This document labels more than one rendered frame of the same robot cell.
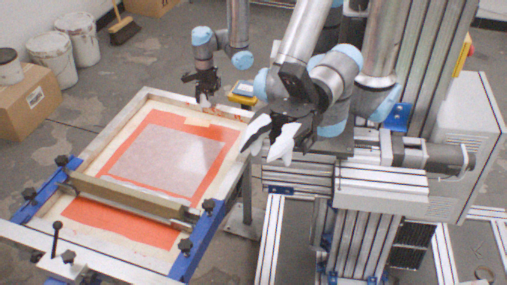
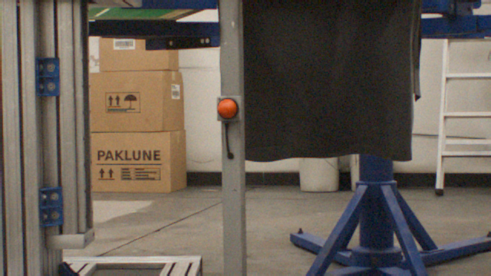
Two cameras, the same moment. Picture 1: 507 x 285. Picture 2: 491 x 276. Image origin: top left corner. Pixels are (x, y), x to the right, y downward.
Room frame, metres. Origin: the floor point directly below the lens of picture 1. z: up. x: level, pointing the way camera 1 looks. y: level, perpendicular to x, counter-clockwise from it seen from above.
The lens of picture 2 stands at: (3.59, -0.19, 0.68)
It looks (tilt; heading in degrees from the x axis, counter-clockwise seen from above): 3 degrees down; 173
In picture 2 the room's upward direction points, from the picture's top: 1 degrees counter-clockwise
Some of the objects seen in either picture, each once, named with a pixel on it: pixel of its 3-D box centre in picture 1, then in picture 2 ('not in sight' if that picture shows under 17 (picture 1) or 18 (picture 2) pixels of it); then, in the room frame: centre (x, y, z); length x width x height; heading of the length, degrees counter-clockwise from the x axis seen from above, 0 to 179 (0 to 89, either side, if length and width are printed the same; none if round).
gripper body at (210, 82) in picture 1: (207, 78); not in sight; (1.51, 0.18, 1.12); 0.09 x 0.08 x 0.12; 69
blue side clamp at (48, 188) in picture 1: (52, 191); not in sight; (1.05, 0.69, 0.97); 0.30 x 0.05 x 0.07; 159
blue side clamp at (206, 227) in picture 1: (199, 238); not in sight; (0.85, 0.17, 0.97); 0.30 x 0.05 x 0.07; 159
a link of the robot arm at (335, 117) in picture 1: (323, 106); not in sight; (0.78, -0.15, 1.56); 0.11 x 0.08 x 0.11; 57
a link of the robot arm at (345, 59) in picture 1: (336, 71); not in sight; (0.77, -0.17, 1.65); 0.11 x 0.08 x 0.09; 147
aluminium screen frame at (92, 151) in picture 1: (159, 166); not in sight; (1.17, 0.34, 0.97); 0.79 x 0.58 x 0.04; 159
